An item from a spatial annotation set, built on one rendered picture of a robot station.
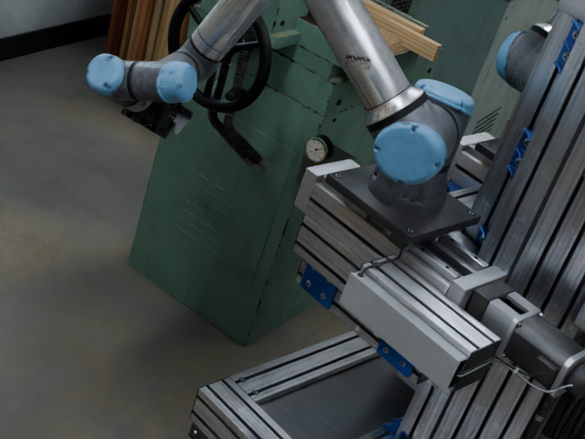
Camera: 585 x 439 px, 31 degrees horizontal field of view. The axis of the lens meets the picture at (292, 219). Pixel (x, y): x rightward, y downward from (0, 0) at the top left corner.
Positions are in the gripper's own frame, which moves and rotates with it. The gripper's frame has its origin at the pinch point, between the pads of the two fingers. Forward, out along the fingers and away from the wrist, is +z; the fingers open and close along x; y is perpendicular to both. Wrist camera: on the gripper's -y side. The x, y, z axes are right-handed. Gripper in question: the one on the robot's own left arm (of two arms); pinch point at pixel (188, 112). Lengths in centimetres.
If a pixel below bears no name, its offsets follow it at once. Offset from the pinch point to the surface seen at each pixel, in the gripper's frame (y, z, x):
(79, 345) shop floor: 64, 34, -12
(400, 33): -42, 32, 19
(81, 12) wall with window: -12, 141, -147
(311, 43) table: -28.8, 22.1, 5.2
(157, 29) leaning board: -22, 142, -114
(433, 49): -43, 32, 28
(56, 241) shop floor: 51, 57, -48
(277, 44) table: -23.8, 14.6, 1.9
